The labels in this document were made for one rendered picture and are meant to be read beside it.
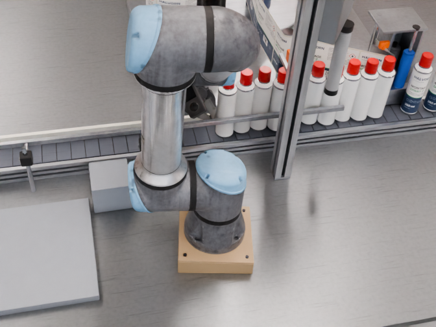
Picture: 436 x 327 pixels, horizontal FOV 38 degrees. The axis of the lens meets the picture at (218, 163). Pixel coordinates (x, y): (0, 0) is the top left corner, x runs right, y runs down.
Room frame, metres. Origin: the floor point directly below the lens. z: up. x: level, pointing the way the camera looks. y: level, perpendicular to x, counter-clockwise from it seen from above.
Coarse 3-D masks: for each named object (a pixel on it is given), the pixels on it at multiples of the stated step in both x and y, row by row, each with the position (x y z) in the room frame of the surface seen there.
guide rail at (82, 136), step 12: (312, 108) 1.35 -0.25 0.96; (324, 108) 1.36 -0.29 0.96; (336, 108) 1.36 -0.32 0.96; (204, 120) 1.27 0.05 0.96; (216, 120) 1.27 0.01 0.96; (228, 120) 1.28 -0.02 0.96; (240, 120) 1.29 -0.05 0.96; (252, 120) 1.30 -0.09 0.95; (96, 132) 1.19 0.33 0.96; (108, 132) 1.19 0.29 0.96; (120, 132) 1.20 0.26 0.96; (132, 132) 1.21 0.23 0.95; (0, 144) 1.12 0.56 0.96; (12, 144) 1.12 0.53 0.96; (36, 144) 1.14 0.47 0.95
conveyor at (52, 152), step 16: (384, 112) 1.46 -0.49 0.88; (400, 112) 1.46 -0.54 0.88; (192, 128) 1.32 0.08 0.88; (208, 128) 1.32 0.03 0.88; (304, 128) 1.36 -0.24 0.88; (320, 128) 1.36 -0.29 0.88; (336, 128) 1.37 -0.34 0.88; (48, 144) 1.21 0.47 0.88; (64, 144) 1.22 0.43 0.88; (80, 144) 1.22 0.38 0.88; (96, 144) 1.23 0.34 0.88; (112, 144) 1.23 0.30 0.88; (128, 144) 1.24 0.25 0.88; (192, 144) 1.26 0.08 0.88; (0, 160) 1.14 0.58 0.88; (16, 160) 1.14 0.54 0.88; (48, 160) 1.15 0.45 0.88; (64, 160) 1.16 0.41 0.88
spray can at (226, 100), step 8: (224, 88) 1.30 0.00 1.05; (232, 88) 1.31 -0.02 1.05; (224, 96) 1.29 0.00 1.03; (232, 96) 1.29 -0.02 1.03; (224, 104) 1.29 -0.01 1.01; (232, 104) 1.29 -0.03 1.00; (224, 112) 1.29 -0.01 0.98; (232, 112) 1.30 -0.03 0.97; (216, 128) 1.30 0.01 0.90; (224, 128) 1.29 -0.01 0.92; (232, 128) 1.30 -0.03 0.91; (224, 136) 1.29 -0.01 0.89
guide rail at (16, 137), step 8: (184, 120) 1.32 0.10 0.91; (192, 120) 1.33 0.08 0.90; (64, 128) 1.24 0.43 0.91; (72, 128) 1.24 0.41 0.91; (80, 128) 1.25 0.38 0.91; (88, 128) 1.25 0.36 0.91; (96, 128) 1.25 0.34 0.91; (104, 128) 1.26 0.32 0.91; (112, 128) 1.27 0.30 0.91; (120, 128) 1.27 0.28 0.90; (0, 136) 1.19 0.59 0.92; (8, 136) 1.19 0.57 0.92; (16, 136) 1.20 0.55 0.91; (24, 136) 1.20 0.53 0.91; (32, 136) 1.21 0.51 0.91; (40, 136) 1.21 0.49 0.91; (48, 136) 1.22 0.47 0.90
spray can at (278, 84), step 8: (280, 72) 1.35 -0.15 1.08; (280, 80) 1.34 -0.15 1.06; (272, 88) 1.35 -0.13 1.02; (280, 88) 1.33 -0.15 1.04; (272, 96) 1.34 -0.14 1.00; (280, 96) 1.33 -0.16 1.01; (272, 104) 1.34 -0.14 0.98; (280, 104) 1.33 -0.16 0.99; (272, 120) 1.33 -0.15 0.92; (272, 128) 1.33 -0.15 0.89
